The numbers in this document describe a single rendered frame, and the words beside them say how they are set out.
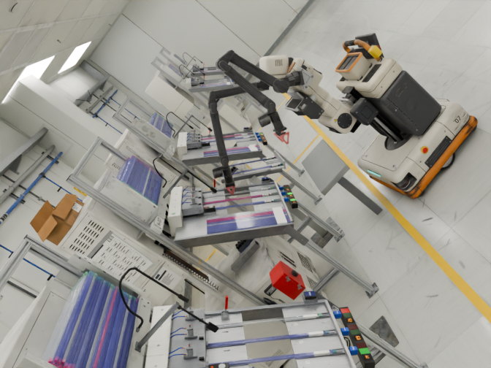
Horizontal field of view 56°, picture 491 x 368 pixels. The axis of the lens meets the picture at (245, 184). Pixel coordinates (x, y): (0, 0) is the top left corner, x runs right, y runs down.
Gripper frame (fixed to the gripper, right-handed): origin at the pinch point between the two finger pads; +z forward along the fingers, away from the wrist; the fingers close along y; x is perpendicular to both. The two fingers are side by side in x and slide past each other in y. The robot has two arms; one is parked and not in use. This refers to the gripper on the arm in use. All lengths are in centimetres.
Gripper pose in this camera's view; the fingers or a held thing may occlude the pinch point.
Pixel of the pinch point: (231, 193)
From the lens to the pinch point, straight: 330.3
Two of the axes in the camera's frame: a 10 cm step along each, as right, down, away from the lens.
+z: 2.0, 9.0, 3.9
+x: 9.7, -2.3, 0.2
